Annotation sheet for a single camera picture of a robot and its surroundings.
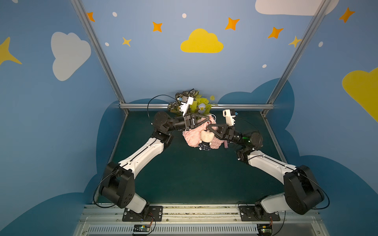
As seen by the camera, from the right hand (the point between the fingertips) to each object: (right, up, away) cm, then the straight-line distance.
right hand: (212, 127), depth 62 cm
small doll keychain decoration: (-2, -4, 0) cm, 5 cm away
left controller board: (-34, -50, +9) cm, 61 cm away
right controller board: (+28, -51, +10) cm, 59 cm away
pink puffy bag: (-8, -4, +4) cm, 10 cm away
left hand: (-1, +4, -2) cm, 5 cm away
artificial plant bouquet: (-2, +13, +28) cm, 31 cm away
